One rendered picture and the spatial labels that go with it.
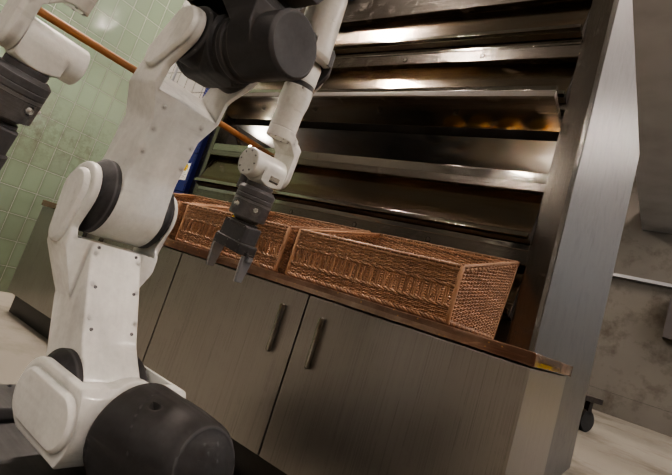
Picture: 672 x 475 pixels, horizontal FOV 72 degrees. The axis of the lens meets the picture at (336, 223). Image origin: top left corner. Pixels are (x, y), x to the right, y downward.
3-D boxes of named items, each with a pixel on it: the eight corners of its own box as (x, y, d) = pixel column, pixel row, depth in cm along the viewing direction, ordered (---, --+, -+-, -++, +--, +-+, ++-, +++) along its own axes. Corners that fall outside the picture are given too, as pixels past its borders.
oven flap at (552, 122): (207, 96, 257) (231, 118, 272) (554, 96, 151) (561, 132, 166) (209, 92, 258) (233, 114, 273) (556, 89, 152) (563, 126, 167)
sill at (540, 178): (219, 153, 270) (222, 147, 271) (549, 190, 164) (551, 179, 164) (212, 149, 266) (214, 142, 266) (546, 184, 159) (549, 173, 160)
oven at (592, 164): (312, 355, 413) (380, 138, 444) (569, 467, 289) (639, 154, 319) (117, 332, 262) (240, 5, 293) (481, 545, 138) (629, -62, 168)
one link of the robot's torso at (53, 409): (171, 468, 78) (198, 389, 80) (47, 485, 62) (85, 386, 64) (111, 417, 90) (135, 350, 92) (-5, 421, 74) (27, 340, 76)
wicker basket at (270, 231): (256, 267, 218) (275, 211, 222) (354, 298, 184) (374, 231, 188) (171, 239, 179) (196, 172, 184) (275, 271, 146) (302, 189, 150)
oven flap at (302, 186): (198, 184, 261) (219, 158, 270) (529, 244, 155) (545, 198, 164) (193, 179, 258) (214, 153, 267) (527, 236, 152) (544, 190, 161)
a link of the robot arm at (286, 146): (287, 193, 111) (307, 141, 111) (261, 181, 104) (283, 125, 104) (269, 187, 115) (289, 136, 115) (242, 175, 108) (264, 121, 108)
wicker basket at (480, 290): (358, 299, 183) (379, 232, 187) (502, 344, 150) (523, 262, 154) (280, 273, 145) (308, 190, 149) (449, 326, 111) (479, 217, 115)
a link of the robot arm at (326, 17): (332, 95, 111) (359, 10, 114) (298, 67, 101) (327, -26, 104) (298, 95, 118) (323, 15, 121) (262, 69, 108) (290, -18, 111)
